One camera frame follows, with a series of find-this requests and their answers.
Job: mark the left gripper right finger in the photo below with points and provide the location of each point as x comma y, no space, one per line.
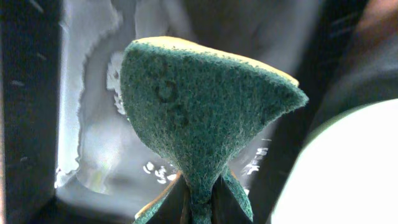
224,207

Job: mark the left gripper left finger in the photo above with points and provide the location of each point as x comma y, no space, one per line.
175,209

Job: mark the green yellow sponge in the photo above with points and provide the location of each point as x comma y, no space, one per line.
198,108

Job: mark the light green plate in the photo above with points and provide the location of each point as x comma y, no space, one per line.
347,173

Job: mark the rectangular black tray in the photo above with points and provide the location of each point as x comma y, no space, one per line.
71,157

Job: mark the round black tray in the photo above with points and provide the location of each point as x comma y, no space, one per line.
368,73

